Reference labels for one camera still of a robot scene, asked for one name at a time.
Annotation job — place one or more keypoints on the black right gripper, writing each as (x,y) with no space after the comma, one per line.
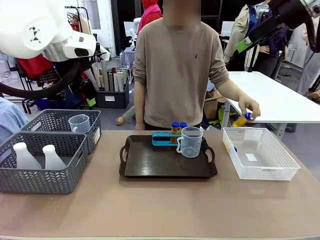
(290,12)

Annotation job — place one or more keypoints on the amber tube with blue cap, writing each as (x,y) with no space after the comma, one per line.
(183,125)
(174,131)
(242,120)
(235,149)

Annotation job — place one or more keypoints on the clear plastic measuring beaker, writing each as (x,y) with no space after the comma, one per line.
(78,123)
(191,143)

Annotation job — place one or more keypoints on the person's left forearm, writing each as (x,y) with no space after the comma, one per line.
(230,90)

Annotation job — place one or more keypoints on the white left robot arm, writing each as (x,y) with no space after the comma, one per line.
(30,25)

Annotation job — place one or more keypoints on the person's right forearm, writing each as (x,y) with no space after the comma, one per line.
(139,105)

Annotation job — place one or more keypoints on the person's left hand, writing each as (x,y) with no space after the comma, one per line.
(250,106)

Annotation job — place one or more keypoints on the person's right hand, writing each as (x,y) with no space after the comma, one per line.
(140,126)

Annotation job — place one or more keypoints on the mannequin in beige coat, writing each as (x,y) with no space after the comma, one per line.
(262,57)

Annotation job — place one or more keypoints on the white table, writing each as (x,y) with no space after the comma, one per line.
(270,100)

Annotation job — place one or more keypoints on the person in grey trousers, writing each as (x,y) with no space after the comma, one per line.
(308,72)

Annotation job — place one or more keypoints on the brown cardboard box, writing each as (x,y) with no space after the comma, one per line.
(211,103)

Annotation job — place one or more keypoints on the person in beige sweater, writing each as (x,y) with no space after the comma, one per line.
(175,75)

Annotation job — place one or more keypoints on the person in pink hoodie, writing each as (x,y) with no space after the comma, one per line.
(150,15)

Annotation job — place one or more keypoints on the white perforated plastic basket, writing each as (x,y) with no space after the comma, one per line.
(262,172)

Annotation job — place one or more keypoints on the beige paper roll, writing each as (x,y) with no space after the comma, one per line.
(120,81)

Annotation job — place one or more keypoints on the blue test tube rack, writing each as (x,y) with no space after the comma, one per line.
(160,140)

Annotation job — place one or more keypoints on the white paper roll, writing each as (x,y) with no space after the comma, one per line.
(116,82)

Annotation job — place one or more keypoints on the grey paper roll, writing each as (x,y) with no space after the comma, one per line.
(110,81)

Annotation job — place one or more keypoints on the black crate with white label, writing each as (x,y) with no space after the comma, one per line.
(112,98)

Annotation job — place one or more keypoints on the dark grey plastic tray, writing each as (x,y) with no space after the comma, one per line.
(160,162)

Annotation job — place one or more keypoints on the black clothes rack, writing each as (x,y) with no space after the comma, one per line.
(80,17)

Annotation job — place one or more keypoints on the grey basket with white label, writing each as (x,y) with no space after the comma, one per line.
(50,117)

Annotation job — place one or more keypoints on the red fabric chair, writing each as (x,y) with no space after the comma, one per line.
(35,66)

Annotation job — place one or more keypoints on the white plastic bottle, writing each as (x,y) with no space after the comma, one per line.
(53,158)
(23,157)

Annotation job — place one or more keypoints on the person in blue shirt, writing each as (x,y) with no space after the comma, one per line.
(10,117)

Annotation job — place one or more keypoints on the grey perforated plastic basket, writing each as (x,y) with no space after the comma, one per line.
(37,180)

